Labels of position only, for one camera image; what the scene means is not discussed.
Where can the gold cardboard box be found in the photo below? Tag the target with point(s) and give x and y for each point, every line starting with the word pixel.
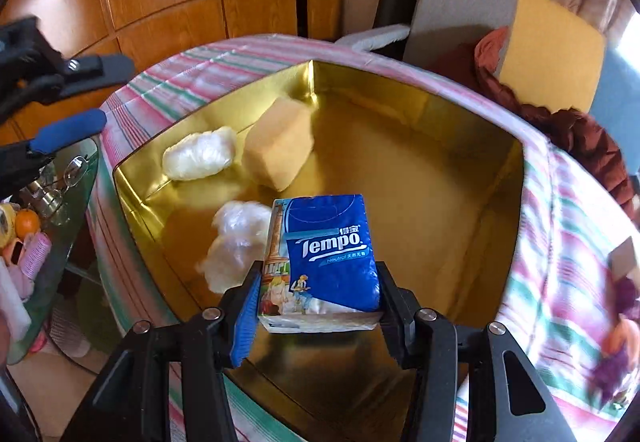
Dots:
pixel 400 172

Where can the pink hair rollers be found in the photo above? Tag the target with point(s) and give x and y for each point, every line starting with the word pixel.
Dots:
pixel 36 254

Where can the clear plastic wrapped bundle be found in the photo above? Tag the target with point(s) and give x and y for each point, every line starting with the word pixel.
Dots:
pixel 230 242
pixel 200 155

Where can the white tube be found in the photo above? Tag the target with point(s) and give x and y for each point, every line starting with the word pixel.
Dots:
pixel 15 302

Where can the purple snack packet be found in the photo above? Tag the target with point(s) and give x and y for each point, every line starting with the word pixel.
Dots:
pixel 611 374

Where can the striped cloth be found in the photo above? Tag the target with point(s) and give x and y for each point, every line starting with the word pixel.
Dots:
pixel 550 222

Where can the maroon jacket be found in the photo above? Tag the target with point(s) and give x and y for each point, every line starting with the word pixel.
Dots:
pixel 590 142

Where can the grey yellow blue chair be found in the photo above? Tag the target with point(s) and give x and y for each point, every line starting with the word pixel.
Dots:
pixel 465 12

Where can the blue tissue pack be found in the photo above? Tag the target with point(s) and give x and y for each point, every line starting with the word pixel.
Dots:
pixel 325 252

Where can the orange cloth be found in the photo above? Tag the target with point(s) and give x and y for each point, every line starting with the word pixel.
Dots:
pixel 492 55

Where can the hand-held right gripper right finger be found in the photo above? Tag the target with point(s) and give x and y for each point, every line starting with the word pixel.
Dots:
pixel 390 327

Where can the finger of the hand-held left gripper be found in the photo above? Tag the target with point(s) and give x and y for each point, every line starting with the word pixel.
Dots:
pixel 75 128
pixel 100 68

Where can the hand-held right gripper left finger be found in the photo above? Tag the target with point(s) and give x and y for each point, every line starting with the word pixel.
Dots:
pixel 245 322

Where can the glass side table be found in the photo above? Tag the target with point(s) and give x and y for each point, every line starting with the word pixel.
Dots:
pixel 75 217

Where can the peach round object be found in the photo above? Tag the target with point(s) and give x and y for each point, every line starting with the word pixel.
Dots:
pixel 616 337

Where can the orange fruit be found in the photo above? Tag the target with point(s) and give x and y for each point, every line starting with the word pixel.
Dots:
pixel 27 222

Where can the small purple object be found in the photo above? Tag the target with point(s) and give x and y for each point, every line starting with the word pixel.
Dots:
pixel 627 298

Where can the yellow sponge block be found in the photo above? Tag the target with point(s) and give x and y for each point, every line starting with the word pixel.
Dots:
pixel 280 142

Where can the small cream box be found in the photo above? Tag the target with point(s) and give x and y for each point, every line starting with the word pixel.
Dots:
pixel 626 259

